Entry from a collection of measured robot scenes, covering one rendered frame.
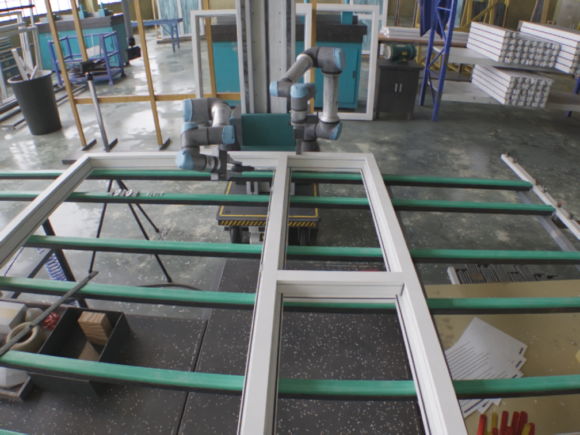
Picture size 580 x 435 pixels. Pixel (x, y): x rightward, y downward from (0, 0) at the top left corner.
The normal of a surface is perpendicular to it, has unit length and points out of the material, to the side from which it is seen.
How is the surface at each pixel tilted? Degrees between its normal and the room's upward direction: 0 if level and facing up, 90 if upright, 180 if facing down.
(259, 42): 90
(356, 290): 90
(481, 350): 0
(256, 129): 90
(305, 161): 90
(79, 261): 0
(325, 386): 0
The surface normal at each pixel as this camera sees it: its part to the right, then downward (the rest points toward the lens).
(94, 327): -0.05, 0.56
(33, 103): 0.36, 0.58
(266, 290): 0.00, -0.83
